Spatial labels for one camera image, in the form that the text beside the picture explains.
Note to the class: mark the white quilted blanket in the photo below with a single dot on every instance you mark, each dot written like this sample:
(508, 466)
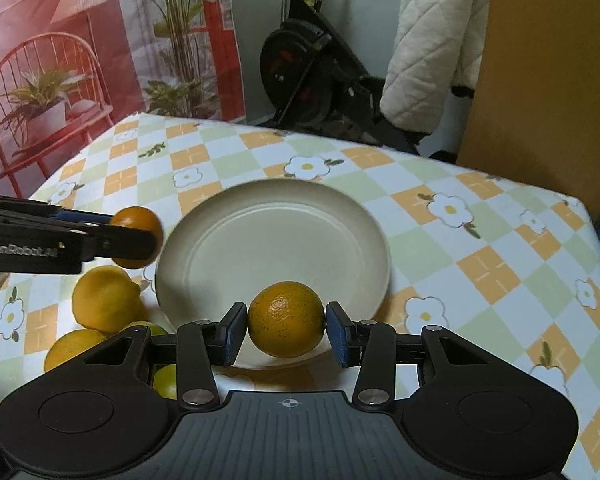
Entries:
(430, 50)

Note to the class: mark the green round fruit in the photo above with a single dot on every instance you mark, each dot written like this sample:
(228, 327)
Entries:
(152, 329)
(166, 382)

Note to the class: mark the brown wooden board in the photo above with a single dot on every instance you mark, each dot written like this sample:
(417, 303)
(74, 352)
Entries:
(545, 85)

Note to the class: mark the small bright orange tangerine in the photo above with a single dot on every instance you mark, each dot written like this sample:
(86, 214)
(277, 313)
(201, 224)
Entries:
(136, 217)

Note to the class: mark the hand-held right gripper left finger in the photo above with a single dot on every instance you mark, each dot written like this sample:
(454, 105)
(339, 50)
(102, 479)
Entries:
(232, 334)

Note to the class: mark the dark speckled orange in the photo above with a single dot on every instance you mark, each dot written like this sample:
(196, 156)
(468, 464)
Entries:
(286, 320)

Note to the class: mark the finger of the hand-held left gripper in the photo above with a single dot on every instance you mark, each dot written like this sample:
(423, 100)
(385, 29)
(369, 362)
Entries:
(87, 218)
(125, 244)

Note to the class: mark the yellow lemon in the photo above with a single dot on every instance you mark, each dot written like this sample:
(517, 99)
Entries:
(70, 350)
(105, 300)

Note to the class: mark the checked floral tablecloth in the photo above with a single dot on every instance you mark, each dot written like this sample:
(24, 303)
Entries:
(480, 285)

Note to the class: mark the beige round plate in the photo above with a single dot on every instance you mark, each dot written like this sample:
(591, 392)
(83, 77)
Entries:
(280, 240)

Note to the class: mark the wall poster with red chair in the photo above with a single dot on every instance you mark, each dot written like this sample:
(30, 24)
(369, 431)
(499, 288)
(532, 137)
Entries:
(80, 60)

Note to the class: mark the black exercise bike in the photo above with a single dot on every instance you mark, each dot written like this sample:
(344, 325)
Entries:
(300, 70)

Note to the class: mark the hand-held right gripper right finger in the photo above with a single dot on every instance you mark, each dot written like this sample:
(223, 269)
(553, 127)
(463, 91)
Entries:
(338, 336)

